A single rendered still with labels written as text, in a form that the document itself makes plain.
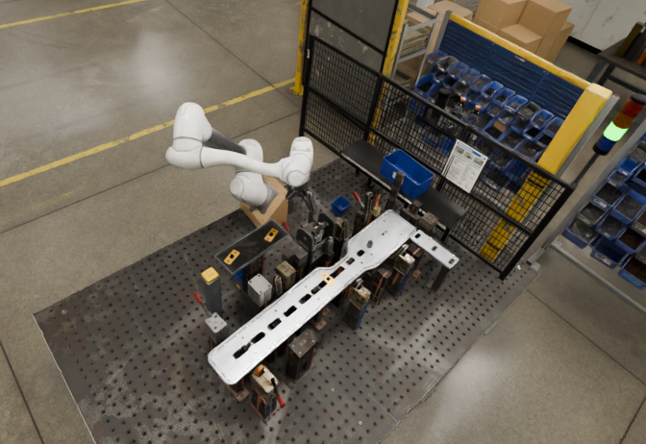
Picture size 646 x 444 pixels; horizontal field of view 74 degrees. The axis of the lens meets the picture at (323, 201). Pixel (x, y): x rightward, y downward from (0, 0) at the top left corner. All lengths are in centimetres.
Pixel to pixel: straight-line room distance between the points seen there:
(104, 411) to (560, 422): 282
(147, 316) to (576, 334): 314
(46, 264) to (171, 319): 156
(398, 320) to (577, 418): 158
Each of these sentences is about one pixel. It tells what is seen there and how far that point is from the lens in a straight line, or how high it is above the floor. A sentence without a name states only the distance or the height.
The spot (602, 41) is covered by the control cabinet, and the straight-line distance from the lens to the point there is 843.
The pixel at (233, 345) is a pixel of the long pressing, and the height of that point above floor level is 100.
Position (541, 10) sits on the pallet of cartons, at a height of 100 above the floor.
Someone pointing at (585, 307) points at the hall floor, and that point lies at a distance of 427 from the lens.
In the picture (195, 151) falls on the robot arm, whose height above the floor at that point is 154.
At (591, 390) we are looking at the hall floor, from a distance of 388.
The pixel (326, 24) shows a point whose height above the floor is 98.
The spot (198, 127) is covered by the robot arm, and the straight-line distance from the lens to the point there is 218.
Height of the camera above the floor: 293
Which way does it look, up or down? 47 degrees down
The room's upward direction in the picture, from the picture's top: 10 degrees clockwise
